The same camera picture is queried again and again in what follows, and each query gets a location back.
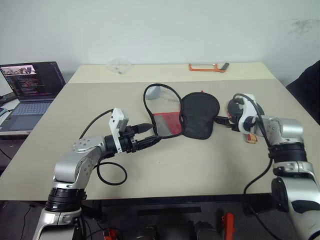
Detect orange frame tool black handle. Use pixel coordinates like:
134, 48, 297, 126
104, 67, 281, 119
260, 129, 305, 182
188, 62, 231, 74

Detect thin black floor cable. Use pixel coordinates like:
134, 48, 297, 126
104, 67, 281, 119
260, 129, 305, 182
23, 203, 36, 240

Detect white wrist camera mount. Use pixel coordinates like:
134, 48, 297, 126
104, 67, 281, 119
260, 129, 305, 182
233, 93, 260, 134
108, 107, 131, 154

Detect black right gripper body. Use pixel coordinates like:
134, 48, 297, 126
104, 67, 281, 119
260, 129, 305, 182
227, 96, 247, 132

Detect black chair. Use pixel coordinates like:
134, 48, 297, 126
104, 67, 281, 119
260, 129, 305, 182
285, 59, 320, 127

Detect open laptop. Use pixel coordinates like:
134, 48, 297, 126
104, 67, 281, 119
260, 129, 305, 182
0, 61, 67, 132

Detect black handheld controller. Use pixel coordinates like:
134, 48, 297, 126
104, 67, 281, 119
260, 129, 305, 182
0, 91, 17, 106

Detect clear plastic bag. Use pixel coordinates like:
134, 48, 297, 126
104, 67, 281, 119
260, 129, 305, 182
106, 56, 135, 75

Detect orange clamp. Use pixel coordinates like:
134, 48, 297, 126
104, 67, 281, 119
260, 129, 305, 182
220, 212, 236, 240
103, 228, 117, 240

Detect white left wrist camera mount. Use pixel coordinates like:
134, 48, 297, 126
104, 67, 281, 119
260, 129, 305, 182
108, 107, 131, 154

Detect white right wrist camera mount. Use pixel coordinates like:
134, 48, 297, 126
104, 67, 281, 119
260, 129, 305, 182
233, 93, 260, 134

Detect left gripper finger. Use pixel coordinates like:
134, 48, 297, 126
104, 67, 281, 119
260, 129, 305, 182
136, 135, 163, 151
133, 123, 154, 134

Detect black red paddle case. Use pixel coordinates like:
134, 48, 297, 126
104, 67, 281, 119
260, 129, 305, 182
142, 83, 221, 141

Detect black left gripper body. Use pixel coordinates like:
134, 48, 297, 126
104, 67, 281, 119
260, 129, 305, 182
118, 124, 140, 154

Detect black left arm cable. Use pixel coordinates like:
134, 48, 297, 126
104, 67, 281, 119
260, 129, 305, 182
79, 108, 128, 186

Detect black table frame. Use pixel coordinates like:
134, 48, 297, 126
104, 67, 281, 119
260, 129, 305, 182
0, 191, 274, 219

